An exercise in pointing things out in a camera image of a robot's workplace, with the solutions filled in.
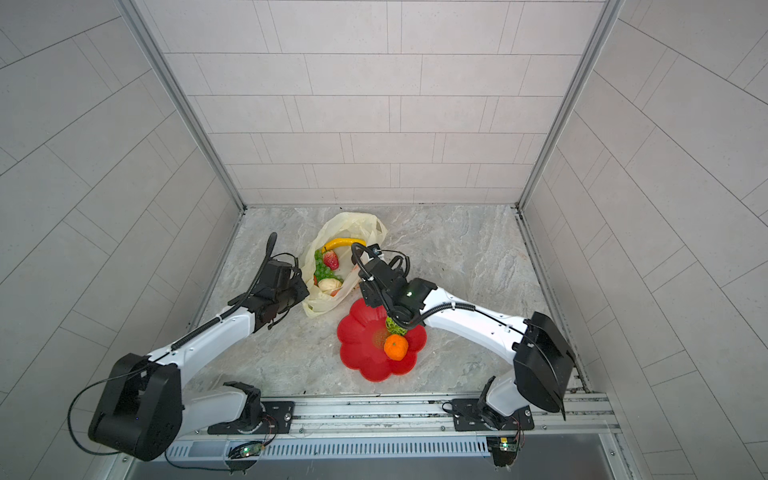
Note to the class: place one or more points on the fake yellow banana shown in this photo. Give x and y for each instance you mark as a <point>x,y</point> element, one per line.
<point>341,242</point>

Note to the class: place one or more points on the fake green apple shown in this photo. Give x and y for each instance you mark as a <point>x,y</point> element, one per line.
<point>393,328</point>

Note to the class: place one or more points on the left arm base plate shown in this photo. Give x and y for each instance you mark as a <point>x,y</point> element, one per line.
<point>270,418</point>

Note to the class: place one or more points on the fake orange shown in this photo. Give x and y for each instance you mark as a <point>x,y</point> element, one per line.
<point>396,347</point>

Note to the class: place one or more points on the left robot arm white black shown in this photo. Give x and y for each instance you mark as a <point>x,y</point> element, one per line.
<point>142,409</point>

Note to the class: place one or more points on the fake green grapes bunch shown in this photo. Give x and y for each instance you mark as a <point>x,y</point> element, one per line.
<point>321,271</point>

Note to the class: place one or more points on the right green circuit board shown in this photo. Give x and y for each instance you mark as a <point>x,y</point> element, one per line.
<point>502,446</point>

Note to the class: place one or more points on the cream plastic shopping bag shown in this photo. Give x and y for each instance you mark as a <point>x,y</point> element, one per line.
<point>363,226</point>

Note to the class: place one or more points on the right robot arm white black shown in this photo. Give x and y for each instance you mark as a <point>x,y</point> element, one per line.
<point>541,359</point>

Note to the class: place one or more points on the fake red strawberry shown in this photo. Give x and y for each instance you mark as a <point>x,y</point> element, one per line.
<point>331,260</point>

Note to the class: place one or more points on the green circuit board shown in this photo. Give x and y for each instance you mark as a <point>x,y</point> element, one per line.
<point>247,451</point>
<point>502,446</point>

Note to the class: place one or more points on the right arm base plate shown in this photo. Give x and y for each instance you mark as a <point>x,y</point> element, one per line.
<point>469,415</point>

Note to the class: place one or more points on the red flower-shaped plate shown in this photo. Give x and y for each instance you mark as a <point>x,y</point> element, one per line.
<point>362,333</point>

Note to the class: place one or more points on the fake beige fruit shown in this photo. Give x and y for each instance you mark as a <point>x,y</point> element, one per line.
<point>329,286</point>

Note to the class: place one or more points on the aluminium mounting rail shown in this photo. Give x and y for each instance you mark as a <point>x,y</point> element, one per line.
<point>400,415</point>

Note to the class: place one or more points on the perforated metal vent strip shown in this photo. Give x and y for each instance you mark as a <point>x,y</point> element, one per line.
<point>214,452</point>

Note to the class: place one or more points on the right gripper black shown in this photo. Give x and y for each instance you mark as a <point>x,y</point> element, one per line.
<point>367,291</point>

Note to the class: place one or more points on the left green circuit board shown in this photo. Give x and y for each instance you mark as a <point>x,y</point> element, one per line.
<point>247,451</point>

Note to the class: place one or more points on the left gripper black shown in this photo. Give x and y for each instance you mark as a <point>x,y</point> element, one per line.
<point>298,283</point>

